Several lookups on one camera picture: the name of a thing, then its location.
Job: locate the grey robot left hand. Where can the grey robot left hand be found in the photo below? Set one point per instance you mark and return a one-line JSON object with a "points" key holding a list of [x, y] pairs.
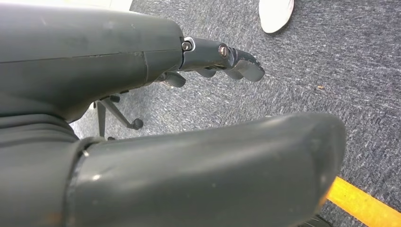
{"points": [[78, 47]]}

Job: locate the person's white shoe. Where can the person's white shoe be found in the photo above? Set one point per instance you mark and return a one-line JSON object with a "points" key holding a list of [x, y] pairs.
{"points": [[275, 14]]}

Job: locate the black chair base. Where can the black chair base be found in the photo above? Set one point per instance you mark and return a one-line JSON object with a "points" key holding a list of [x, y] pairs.
{"points": [[101, 120]]}

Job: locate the yellow floor tape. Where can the yellow floor tape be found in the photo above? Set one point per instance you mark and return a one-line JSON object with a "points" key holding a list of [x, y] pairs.
{"points": [[363, 203]]}

